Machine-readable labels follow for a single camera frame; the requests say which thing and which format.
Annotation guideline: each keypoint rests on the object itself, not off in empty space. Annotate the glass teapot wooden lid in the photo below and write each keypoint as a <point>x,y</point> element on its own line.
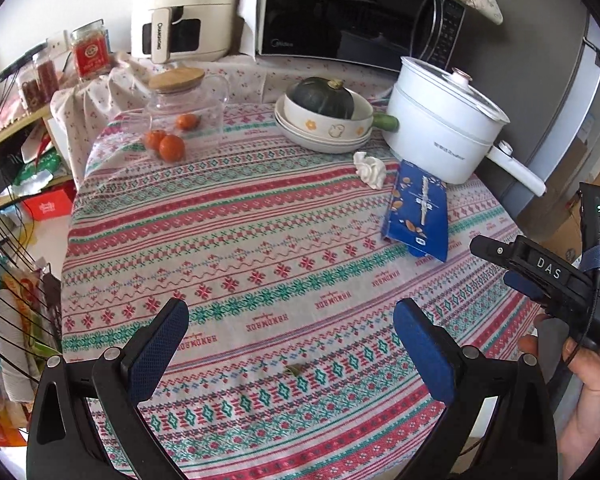
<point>190,95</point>

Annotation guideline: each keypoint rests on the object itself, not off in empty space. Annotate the red label glass jar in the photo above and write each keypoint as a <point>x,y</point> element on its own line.
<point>91,50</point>

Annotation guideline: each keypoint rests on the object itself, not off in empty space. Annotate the blue snack box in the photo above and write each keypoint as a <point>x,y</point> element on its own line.
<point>420,205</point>

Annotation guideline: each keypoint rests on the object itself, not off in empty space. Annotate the dark green squash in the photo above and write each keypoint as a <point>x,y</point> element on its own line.
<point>322,97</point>

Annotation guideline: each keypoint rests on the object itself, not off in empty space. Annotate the stacked white bowls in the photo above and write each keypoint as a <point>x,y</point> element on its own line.
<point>305,137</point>

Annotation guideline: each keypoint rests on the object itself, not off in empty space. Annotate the red paper box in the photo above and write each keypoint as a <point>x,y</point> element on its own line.
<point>47,205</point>

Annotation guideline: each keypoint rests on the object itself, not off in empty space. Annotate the small floral cover cloth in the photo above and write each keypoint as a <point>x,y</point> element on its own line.
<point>260,80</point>

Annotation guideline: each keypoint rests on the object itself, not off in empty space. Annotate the black microwave oven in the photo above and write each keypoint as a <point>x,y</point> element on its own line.
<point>345,10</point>

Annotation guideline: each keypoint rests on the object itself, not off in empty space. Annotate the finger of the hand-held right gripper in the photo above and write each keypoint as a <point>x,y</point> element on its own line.
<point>525,286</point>
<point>490,250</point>

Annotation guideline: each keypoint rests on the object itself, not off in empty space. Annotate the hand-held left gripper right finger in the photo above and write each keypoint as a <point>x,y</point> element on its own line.
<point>425,350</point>

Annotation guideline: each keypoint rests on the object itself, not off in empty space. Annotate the patterned red green tablecloth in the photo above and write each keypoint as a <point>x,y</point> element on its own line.
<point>280,240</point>

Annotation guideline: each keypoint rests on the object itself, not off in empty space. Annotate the crumpled white tissue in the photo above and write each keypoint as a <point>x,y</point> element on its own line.
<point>371,169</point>

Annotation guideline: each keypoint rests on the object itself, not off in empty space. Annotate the grey refrigerator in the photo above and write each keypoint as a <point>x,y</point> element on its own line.
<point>555,95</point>

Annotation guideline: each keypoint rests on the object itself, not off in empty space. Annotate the white air fryer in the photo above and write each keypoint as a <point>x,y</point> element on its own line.
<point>190,5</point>

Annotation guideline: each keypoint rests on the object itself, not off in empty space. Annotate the green vegetable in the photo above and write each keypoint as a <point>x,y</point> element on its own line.
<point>386,121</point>

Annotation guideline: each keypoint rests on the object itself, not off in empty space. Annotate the small peel scrap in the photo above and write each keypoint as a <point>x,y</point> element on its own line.
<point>294,370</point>

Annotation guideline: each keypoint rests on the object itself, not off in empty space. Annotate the glass jar red contents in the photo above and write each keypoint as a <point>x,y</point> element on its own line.
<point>46,72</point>

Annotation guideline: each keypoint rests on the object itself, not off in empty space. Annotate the person's right hand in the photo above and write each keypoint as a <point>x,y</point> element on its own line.
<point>590,390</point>

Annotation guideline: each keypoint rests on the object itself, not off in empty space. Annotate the brown cardboard box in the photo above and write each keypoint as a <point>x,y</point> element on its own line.
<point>566,242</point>

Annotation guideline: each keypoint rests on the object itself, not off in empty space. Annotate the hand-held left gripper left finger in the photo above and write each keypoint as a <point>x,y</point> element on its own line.
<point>160,345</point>

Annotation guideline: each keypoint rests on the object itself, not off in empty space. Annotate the white electric cooking pot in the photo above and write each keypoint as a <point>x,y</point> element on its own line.
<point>430,125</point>

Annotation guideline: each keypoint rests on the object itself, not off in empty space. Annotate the green plastic bag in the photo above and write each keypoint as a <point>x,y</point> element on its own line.
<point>37,170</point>

